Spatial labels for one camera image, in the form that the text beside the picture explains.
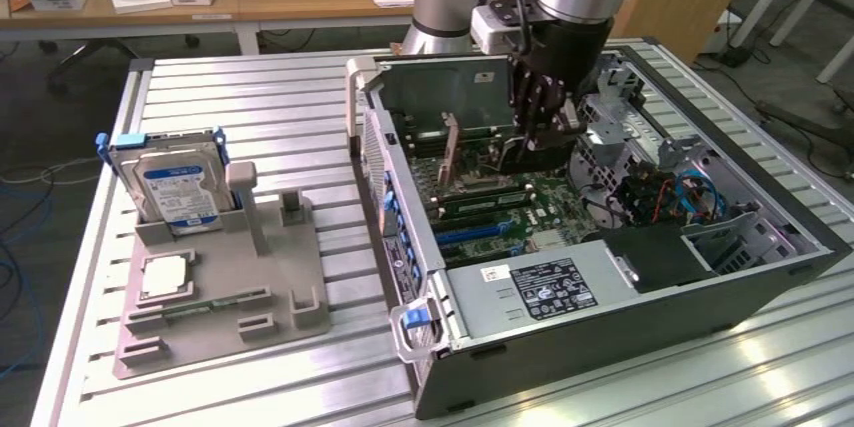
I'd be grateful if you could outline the hard disk with blue label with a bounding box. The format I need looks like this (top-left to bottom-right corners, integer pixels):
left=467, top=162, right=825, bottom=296
left=130, top=154, right=226, bottom=237

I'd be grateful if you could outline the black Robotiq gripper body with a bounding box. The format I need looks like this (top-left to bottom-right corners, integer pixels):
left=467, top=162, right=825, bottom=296
left=525, top=16, right=615, bottom=99

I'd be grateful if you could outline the metal disk bay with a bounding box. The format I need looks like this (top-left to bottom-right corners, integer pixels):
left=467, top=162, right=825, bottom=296
left=574, top=66, right=670, bottom=176

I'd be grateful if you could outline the black camera cable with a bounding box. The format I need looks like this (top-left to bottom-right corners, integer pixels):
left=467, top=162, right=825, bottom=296
left=497, top=0, right=539, bottom=64

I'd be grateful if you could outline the silver CPU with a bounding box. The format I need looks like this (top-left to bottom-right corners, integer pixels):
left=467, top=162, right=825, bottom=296
left=139, top=256, right=190, bottom=301

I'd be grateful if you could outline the blue expansion slot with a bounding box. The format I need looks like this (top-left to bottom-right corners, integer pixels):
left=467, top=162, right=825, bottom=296
left=433, top=223, right=510, bottom=248

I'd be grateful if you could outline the CPU socket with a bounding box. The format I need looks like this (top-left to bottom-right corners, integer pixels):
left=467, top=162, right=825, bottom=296
left=457, top=166, right=510, bottom=194

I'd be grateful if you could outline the low-profile graphics card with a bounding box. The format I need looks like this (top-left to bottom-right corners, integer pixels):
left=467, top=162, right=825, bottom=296
left=437, top=111, right=579, bottom=189

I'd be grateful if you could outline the installed RAM stick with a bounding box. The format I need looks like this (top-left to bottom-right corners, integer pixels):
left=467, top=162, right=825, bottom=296
left=437, top=186, right=537, bottom=219

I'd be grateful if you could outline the green motherboard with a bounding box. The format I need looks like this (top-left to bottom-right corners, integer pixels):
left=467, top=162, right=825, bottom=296
left=399, top=126, right=602, bottom=268

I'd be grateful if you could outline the grey power supply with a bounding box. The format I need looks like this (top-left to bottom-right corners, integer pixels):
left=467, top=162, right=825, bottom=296
left=443, top=239, right=643, bottom=354

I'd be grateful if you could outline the black chair base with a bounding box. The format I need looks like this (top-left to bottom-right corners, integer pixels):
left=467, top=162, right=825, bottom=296
left=753, top=96, right=854, bottom=134

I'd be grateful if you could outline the blue wire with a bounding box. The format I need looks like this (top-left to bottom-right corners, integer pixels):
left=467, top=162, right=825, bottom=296
left=673, top=170, right=730, bottom=224

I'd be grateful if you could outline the hard drive with blue label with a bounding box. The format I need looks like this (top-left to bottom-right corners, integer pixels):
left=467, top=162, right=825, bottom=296
left=95, top=126, right=232, bottom=218

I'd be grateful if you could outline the grey parts rack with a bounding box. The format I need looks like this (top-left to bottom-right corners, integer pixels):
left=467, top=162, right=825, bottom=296
left=112, top=161, right=334, bottom=381

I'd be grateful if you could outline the green RAM stick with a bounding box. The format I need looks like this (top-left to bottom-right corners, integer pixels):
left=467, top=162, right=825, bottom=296
left=163, top=294, right=254, bottom=321

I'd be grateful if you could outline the open black PC case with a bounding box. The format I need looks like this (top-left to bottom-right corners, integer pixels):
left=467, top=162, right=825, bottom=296
left=345, top=44, right=854, bottom=421

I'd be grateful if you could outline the red wire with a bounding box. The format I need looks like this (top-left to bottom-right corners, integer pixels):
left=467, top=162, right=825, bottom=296
left=649, top=174, right=670, bottom=222

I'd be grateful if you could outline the black plastic shroud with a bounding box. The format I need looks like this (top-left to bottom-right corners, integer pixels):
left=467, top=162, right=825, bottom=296
left=603, top=225, right=713, bottom=294

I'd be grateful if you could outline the wooden desk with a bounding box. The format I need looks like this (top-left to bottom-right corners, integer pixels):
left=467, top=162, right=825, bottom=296
left=0, top=0, right=602, bottom=56

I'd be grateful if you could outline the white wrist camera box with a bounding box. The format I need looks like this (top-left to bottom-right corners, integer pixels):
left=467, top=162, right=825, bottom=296
left=470, top=0, right=537, bottom=56

